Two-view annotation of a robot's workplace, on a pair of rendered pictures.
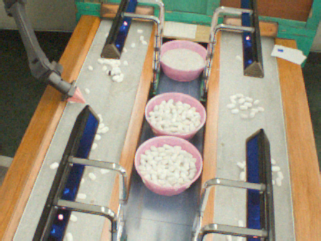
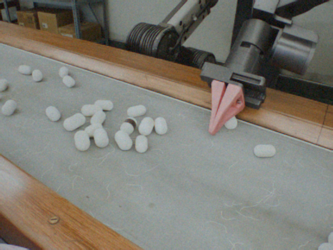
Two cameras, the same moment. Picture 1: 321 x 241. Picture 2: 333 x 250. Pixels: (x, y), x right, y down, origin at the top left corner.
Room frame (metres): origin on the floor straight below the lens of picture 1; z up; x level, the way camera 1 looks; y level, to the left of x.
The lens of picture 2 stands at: (1.52, -0.18, 1.00)
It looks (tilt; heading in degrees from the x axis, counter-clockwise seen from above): 32 degrees down; 111
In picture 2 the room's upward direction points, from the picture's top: 2 degrees clockwise
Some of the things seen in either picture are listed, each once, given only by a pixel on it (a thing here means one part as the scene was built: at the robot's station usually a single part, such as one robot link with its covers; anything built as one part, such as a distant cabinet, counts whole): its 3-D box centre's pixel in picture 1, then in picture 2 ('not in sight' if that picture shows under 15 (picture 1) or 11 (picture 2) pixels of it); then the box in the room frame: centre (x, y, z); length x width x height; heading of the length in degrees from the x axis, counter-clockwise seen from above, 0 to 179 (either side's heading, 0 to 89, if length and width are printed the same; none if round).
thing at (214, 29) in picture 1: (226, 59); not in sight; (1.61, -0.47, 0.90); 0.20 x 0.19 x 0.45; 170
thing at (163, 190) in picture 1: (167, 168); not in sight; (1.10, -0.18, 0.72); 0.27 x 0.27 x 0.10
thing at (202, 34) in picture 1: (186, 31); not in sight; (2.03, -0.34, 0.77); 0.33 x 0.15 x 0.01; 80
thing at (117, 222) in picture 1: (92, 226); not in sight; (0.72, 0.09, 0.90); 0.20 x 0.19 x 0.45; 170
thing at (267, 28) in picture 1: (250, 26); not in sight; (2.02, -0.68, 0.83); 0.30 x 0.06 x 0.07; 80
